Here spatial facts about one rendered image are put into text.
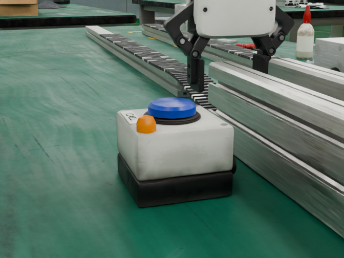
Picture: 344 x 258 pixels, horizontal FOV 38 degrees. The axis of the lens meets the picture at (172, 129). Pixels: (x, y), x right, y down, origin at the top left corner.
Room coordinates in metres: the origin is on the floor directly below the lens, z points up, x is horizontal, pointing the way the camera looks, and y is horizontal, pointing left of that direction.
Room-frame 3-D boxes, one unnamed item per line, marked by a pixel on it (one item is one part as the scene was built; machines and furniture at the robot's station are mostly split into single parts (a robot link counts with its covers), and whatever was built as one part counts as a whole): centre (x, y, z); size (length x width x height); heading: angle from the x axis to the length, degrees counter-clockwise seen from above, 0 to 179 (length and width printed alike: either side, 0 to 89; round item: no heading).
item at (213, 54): (1.26, -0.06, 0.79); 0.96 x 0.04 x 0.03; 18
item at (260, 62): (0.63, -0.12, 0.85); 0.03 x 0.03 x 0.07; 17
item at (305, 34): (1.15, -0.30, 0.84); 0.04 x 0.04 x 0.12
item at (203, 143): (0.40, -0.01, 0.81); 0.10 x 0.08 x 0.06; 108
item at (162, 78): (1.20, 0.12, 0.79); 0.96 x 0.04 x 0.03; 18
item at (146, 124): (0.36, 0.02, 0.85); 0.01 x 0.01 x 0.01
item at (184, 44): (0.59, -0.02, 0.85); 0.03 x 0.03 x 0.07; 17
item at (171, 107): (0.40, 0.00, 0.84); 0.04 x 0.04 x 0.02
